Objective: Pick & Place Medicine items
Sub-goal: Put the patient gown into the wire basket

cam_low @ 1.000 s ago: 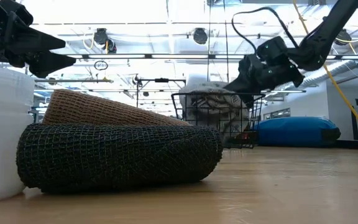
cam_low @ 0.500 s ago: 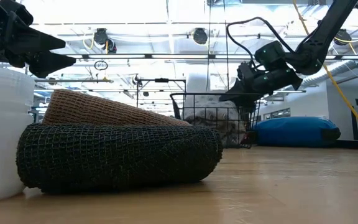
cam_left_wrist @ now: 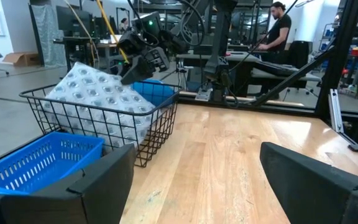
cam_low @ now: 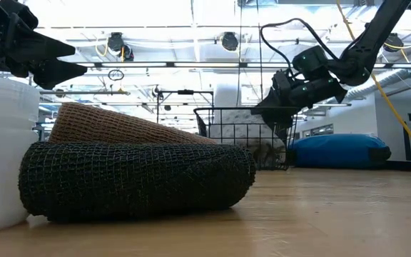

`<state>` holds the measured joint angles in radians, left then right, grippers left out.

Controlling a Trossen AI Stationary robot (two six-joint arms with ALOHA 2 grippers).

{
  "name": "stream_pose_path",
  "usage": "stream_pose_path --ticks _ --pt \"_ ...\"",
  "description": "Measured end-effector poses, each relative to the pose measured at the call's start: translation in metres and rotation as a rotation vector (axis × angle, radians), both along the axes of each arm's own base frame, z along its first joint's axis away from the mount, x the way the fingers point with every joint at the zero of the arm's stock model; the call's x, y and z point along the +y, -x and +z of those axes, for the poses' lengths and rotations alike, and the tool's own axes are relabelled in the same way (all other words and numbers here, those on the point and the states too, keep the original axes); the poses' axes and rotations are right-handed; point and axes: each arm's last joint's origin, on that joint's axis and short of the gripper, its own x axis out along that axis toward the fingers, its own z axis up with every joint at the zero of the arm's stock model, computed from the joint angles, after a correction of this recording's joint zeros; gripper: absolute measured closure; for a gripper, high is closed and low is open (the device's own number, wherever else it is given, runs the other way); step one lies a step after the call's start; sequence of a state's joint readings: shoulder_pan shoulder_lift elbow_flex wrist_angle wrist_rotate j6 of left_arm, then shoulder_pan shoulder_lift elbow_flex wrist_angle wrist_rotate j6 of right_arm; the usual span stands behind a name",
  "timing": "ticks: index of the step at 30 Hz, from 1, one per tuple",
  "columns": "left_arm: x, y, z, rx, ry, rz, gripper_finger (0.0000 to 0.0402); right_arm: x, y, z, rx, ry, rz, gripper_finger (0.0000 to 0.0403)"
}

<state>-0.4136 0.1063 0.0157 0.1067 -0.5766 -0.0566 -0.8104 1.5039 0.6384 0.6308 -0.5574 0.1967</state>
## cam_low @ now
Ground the black elastic bandage roll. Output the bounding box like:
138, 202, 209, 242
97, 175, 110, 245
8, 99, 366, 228
18, 141, 257, 222

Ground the distant black metal frame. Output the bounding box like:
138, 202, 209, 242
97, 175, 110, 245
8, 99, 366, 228
156, 89, 215, 124

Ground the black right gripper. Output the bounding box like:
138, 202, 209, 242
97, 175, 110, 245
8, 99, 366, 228
251, 69, 348, 143

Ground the silver ventilation duct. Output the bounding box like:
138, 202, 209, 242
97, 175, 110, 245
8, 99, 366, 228
344, 67, 411, 104

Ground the black wire basket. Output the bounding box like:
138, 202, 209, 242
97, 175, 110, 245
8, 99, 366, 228
193, 106, 299, 171

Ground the black hanging cable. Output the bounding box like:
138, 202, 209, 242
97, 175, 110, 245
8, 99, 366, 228
235, 0, 244, 108
255, 0, 265, 108

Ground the grey patterned fabric pouch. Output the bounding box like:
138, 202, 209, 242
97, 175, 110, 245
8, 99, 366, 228
208, 109, 288, 169

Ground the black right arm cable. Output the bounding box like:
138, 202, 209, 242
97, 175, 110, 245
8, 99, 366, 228
260, 17, 339, 71

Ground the blue fabric pouch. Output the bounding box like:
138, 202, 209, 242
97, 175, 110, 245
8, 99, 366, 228
290, 133, 392, 169

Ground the white plastic pill bottle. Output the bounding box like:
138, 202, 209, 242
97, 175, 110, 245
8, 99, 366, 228
0, 73, 41, 236

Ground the tan elastic bandage roll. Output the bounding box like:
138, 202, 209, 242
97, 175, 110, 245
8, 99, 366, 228
48, 102, 217, 146

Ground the black ceiling cable reel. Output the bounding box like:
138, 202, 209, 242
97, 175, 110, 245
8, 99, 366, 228
383, 32, 405, 53
107, 31, 135, 62
220, 31, 240, 53

